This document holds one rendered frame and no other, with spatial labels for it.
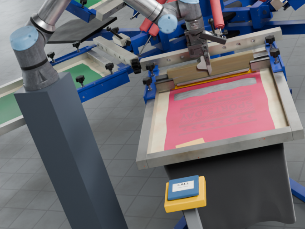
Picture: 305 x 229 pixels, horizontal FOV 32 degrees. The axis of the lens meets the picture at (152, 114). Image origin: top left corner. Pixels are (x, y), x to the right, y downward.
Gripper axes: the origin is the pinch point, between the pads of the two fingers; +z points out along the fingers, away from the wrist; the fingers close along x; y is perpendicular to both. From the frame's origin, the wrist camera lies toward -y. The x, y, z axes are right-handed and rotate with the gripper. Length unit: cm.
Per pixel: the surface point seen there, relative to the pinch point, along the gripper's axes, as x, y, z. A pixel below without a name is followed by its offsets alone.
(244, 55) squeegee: 1.5, -15.4, -3.6
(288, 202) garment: 51, -20, 39
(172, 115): 23.6, 18.2, 6.3
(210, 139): 48.8, 2.6, 6.3
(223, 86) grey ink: 8.1, -4.2, 5.7
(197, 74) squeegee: 1.5, 6.3, 0.3
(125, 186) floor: -75, 80, 102
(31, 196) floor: -84, 151, 102
